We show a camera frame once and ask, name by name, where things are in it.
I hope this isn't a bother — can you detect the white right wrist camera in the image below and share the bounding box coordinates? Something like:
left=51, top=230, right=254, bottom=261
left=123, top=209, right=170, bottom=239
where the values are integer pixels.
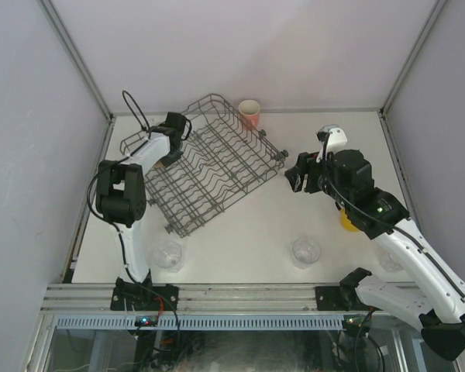
left=316, top=125, right=347, bottom=163

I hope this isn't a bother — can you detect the grey wire dish rack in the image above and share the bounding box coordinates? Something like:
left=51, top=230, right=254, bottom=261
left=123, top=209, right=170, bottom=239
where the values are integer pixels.
left=119, top=92, right=290, bottom=239

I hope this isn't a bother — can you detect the clear glass right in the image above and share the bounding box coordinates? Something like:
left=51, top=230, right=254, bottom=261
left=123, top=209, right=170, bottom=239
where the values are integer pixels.
left=376, top=249, right=404, bottom=274

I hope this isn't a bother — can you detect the pink ceramic cup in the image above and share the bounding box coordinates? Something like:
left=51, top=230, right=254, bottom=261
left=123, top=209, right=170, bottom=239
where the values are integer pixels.
left=238, top=99, right=260, bottom=127

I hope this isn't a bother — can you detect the clear glass left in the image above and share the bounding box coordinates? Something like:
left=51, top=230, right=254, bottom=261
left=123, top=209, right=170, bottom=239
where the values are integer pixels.
left=153, top=240, right=184, bottom=272

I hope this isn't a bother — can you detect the yellow mug black handle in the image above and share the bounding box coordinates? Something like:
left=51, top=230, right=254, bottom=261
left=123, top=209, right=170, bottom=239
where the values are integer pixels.
left=339, top=208, right=360, bottom=233

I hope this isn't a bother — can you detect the clear glass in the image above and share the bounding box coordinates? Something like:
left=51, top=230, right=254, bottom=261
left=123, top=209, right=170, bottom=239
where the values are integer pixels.
left=291, top=236, right=322, bottom=269
left=153, top=240, right=184, bottom=272
left=376, top=249, right=404, bottom=274

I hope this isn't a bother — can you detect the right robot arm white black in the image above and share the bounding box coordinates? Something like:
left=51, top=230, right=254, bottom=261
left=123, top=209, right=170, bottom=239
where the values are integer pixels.
left=284, top=150, right=465, bottom=361

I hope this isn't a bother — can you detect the clear glass middle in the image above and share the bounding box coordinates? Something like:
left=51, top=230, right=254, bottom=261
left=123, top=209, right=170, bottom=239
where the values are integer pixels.
left=291, top=236, right=322, bottom=269

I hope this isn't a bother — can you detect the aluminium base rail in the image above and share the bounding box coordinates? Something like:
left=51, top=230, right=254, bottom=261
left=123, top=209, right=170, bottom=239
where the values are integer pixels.
left=40, top=283, right=319, bottom=315

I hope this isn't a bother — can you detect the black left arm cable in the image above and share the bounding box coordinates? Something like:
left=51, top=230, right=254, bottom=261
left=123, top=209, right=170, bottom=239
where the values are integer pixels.
left=85, top=90, right=193, bottom=280

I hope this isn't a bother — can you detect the blue slotted cable duct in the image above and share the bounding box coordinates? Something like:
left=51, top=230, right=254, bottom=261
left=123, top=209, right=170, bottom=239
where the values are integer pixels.
left=56, top=314, right=345, bottom=331

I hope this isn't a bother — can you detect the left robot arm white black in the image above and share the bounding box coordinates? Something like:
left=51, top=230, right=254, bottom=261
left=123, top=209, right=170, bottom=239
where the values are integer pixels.
left=92, top=112, right=192, bottom=284

